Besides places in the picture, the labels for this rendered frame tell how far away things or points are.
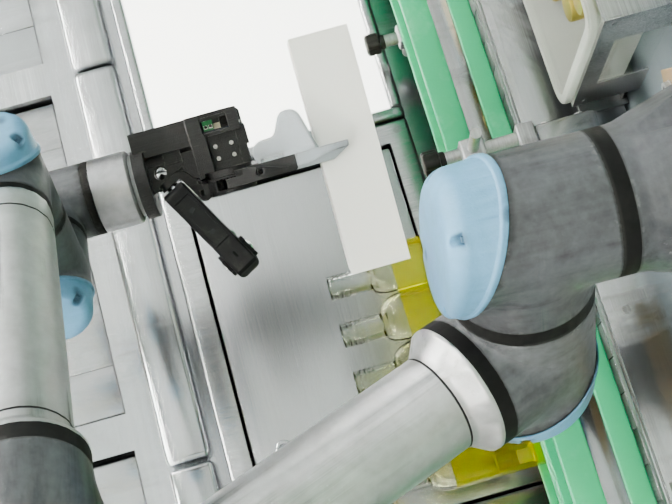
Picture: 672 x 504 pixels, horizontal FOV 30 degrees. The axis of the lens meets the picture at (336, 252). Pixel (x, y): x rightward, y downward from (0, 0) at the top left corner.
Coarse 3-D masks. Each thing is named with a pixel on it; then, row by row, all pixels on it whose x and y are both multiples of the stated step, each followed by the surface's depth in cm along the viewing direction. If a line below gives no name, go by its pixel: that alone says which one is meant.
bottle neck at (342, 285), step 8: (360, 272) 146; (328, 280) 146; (336, 280) 146; (344, 280) 146; (352, 280) 146; (360, 280) 146; (368, 280) 146; (328, 288) 146; (336, 288) 146; (344, 288) 146; (352, 288) 146; (360, 288) 146; (368, 288) 146; (336, 296) 146; (344, 296) 146
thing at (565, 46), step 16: (528, 0) 142; (544, 0) 141; (560, 0) 141; (592, 0) 119; (528, 16) 142; (544, 16) 141; (560, 16) 141; (592, 16) 119; (544, 32) 141; (560, 32) 140; (576, 32) 140; (592, 32) 120; (544, 48) 140; (560, 48) 140; (576, 48) 140; (560, 64) 139; (576, 64) 127; (560, 80) 139; (576, 80) 131; (560, 96) 138
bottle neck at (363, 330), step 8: (360, 320) 145; (368, 320) 145; (376, 320) 145; (344, 328) 145; (352, 328) 144; (360, 328) 144; (368, 328) 144; (376, 328) 144; (344, 336) 144; (352, 336) 144; (360, 336) 144; (368, 336) 145; (376, 336) 145; (384, 336) 145; (344, 344) 145; (352, 344) 145
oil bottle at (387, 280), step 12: (408, 240) 145; (420, 240) 145; (420, 252) 145; (396, 264) 145; (408, 264) 145; (420, 264) 144; (372, 276) 145; (384, 276) 144; (396, 276) 144; (408, 276) 144; (420, 276) 144; (372, 288) 146; (384, 288) 145; (396, 288) 144; (408, 288) 145
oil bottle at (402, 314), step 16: (416, 288) 144; (384, 304) 144; (400, 304) 144; (416, 304) 144; (432, 304) 143; (384, 320) 144; (400, 320) 143; (416, 320) 143; (432, 320) 143; (400, 336) 143
